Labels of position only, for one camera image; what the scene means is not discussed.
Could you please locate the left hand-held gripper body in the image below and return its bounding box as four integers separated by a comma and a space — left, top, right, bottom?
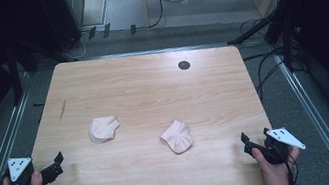
5, 152, 46, 185

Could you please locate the black hanging cable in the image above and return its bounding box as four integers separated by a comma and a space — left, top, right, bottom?
141, 0, 172, 31

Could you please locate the right hand-held gripper cable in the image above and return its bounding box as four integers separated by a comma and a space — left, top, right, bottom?
281, 151, 303, 185

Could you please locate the pink sock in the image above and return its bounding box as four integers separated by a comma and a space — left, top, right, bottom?
86, 113, 124, 145
156, 117, 197, 158

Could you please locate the person's right hand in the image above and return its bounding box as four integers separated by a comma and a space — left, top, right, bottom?
250, 140, 307, 185

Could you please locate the black round table grommet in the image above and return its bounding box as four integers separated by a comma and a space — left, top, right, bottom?
177, 59, 192, 72

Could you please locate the white cable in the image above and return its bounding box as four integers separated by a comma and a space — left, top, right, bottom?
58, 30, 94, 64

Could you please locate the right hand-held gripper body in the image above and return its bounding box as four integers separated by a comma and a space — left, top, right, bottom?
259, 122, 310, 168

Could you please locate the black cabinet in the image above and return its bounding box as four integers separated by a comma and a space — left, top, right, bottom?
37, 0, 93, 56

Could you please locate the bundle of black cables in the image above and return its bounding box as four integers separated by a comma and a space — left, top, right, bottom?
236, 14, 293, 103

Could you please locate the small black block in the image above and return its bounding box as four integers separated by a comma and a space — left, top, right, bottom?
86, 25, 100, 40
100, 21, 114, 40
128, 23, 139, 36

